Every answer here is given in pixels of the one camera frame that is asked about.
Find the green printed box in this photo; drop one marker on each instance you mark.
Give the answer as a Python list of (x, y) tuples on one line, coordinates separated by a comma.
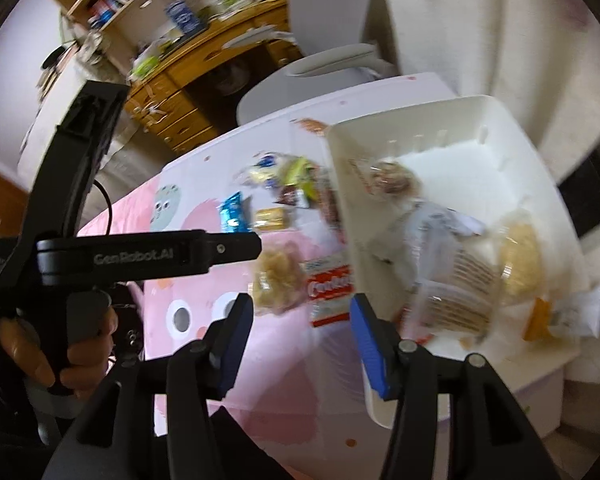
[(230, 0)]

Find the wooden bookshelf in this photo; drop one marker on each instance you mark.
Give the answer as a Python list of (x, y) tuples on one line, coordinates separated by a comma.
[(130, 10)]

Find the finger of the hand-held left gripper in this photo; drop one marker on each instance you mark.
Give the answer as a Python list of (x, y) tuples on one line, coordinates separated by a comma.
[(235, 248)]

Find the clear striped cracker packet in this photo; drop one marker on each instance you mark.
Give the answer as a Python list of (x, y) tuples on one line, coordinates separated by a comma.
[(460, 295)]

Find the yellow puffed snack packet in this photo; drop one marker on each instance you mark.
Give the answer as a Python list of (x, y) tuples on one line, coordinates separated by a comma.
[(275, 280)]

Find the red white cookie packet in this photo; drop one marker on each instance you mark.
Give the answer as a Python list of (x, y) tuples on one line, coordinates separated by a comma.
[(330, 295)]

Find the clear mixed nut packet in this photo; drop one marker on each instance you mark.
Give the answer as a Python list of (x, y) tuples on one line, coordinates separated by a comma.
[(392, 180)]

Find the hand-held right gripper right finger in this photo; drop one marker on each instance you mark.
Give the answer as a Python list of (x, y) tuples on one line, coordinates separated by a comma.
[(375, 355)]

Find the cream floral curtain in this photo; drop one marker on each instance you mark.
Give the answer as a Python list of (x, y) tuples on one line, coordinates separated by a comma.
[(455, 25)]

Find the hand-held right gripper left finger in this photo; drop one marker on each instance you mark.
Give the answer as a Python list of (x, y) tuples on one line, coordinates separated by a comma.
[(232, 345)]

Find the yellow rice cracker packet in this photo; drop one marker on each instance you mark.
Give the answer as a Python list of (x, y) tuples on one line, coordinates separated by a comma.
[(522, 260)]

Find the large clear cracker packet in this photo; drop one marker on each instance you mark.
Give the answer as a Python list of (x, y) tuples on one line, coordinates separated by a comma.
[(331, 205)]

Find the blue paper gift bag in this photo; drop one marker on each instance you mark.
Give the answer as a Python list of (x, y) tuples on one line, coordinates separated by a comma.
[(182, 16)]

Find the green yellow pastry packet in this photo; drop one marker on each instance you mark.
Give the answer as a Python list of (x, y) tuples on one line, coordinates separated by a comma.
[(300, 170)]

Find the orange glossy snack packet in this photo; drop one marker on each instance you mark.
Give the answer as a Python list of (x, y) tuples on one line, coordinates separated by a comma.
[(311, 126)]

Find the blue snack packet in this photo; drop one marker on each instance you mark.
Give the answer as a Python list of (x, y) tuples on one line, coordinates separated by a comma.
[(232, 212)]

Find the person's left hand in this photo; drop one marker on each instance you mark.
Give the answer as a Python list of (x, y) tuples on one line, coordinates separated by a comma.
[(85, 365)]

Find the green tissue box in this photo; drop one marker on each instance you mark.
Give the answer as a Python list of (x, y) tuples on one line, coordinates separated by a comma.
[(145, 64)]

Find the white orange oat bar packet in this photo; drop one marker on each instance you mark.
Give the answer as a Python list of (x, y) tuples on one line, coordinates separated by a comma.
[(575, 315)]

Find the white plastic storage box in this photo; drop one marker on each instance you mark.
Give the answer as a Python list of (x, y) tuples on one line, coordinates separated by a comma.
[(480, 160)]

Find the small yellow cracker packet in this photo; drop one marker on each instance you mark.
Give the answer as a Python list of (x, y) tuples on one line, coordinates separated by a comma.
[(271, 219)]

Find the wooden desk with drawers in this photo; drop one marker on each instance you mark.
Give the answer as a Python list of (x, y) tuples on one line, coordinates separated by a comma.
[(195, 72)]

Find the grey office chair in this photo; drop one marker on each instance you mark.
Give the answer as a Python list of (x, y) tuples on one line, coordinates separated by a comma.
[(330, 65)]

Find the dark red snowflake packet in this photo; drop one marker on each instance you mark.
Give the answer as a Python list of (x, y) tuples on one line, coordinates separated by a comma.
[(290, 196)]

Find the yellow cake packet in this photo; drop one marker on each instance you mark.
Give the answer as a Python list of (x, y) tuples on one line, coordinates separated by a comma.
[(262, 174)]

